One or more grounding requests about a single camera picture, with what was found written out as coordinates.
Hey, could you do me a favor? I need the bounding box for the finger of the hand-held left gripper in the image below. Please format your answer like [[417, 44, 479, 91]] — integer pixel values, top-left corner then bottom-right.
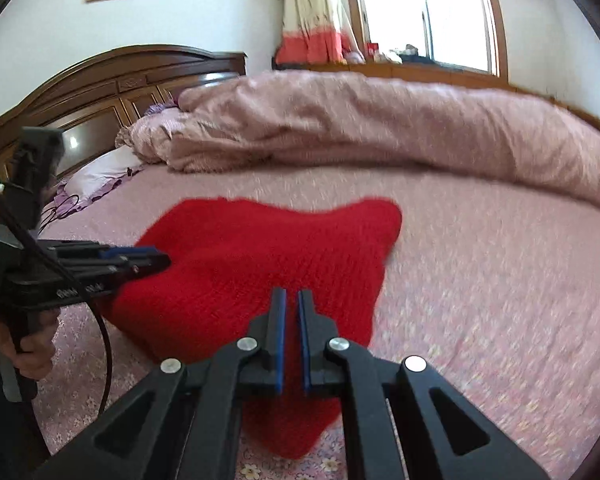
[[110, 253, 173, 282], [95, 244, 161, 265]]

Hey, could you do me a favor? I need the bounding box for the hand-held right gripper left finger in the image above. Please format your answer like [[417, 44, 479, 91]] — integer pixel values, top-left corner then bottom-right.
[[30, 287, 287, 480]]

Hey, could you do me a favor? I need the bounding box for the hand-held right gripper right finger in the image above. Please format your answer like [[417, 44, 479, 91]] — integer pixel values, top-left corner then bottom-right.
[[298, 289, 551, 480]]

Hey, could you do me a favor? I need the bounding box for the red knitted sweater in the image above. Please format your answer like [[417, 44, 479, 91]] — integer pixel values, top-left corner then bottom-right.
[[100, 197, 403, 461]]

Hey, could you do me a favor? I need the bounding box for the person's left forearm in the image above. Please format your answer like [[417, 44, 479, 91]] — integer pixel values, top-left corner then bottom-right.
[[0, 355, 48, 480]]

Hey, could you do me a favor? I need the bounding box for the person's left hand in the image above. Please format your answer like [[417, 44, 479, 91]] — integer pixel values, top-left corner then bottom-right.
[[0, 307, 62, 382]]

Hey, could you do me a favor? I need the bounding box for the white pillow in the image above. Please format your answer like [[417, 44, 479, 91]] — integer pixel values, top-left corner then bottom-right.
[[62, 147, 146, 206]]

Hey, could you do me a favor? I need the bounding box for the purple pillow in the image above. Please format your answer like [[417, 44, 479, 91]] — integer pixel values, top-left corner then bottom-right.
[[144, 101, 182, 117]]

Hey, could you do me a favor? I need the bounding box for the dark wooden headboard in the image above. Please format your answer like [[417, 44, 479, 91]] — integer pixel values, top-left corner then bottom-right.
[[0, 45, 248, 186]]

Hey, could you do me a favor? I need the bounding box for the pink floral bed sheet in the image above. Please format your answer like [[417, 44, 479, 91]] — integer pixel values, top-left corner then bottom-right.
[[30, 160, 600, 480]]

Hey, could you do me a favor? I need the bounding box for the pink rolled duvet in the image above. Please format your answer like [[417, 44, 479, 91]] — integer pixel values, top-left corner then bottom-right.
[[115, 70, 600, 211]]

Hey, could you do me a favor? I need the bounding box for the cream and red curtain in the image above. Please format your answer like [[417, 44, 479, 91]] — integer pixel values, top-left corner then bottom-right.
[[275, 0, 366, 66]]

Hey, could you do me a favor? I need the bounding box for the wooden framed window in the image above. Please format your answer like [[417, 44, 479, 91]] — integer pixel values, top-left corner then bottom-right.
[[342, 0, 508, 78]]

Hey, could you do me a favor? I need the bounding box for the thin black charging cable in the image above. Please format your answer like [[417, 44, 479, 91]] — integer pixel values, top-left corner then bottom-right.
[[39, 194, 83, 233]]

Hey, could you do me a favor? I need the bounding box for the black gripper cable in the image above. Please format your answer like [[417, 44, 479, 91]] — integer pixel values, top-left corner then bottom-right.
[[0, 177, 113, 413]]

